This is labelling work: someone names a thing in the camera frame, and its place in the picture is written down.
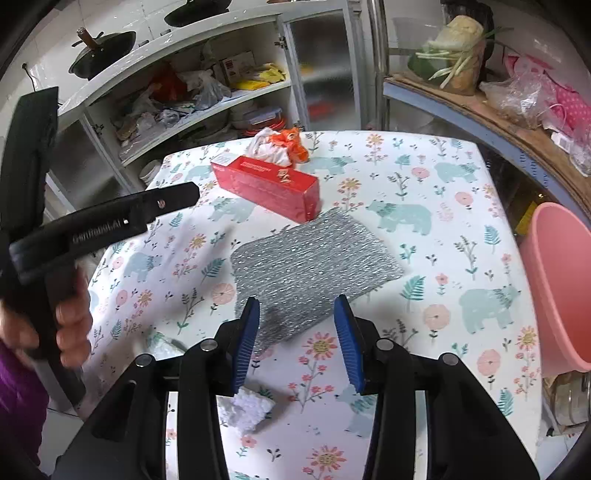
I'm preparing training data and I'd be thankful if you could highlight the white styrofoam piece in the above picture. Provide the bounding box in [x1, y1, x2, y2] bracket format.
[216, 387, 276, 435]

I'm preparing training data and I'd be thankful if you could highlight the silver metallic scouring cloth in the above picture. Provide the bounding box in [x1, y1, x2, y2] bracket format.
[230, 208, 404, 354]

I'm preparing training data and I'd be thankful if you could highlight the red rectangular carton box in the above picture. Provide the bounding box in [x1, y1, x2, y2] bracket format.
[211, 156, 322, 224]

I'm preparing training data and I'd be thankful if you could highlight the orange white bag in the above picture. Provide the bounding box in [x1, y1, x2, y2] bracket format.
[245, 127, 310, 167]

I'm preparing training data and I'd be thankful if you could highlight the purple sleeve forearm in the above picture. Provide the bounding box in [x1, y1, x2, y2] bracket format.
[1, 343, 48, 479]

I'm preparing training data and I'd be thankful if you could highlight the white kitchen cabinet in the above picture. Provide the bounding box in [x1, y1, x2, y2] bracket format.
[46, 1, 368, 218]

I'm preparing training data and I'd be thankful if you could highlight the pink plastic trash bucket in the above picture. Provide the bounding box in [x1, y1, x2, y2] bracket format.
[520, 202, 591, 377]

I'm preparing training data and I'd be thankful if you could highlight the person's left hand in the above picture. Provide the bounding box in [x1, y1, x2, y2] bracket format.
[0, 267, 93, 370]

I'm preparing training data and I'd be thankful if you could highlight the floral bear tablecloth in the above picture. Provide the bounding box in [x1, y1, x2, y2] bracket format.
[84, 131, 541, 479]

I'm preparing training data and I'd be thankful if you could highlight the stainless steel pot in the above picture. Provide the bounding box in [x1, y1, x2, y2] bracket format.
[550, 371, 590, 427]

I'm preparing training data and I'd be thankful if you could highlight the black wok far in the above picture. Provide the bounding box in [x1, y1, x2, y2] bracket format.
[164, 0, 231, 27]

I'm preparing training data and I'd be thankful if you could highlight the cardboard covered shelf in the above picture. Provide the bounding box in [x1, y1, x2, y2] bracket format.
[383, 74, 590, 224]

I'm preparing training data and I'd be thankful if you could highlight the clear plastic bag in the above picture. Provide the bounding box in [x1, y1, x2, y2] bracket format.
[479, 72, 556, 130]

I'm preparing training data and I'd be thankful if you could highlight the green onions bundle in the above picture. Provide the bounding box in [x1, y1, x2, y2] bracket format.
[407, 15, 508, 95]

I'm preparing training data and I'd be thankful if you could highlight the pink polka dot cloth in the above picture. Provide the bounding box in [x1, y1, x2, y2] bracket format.
[503, 53, 590, 136]

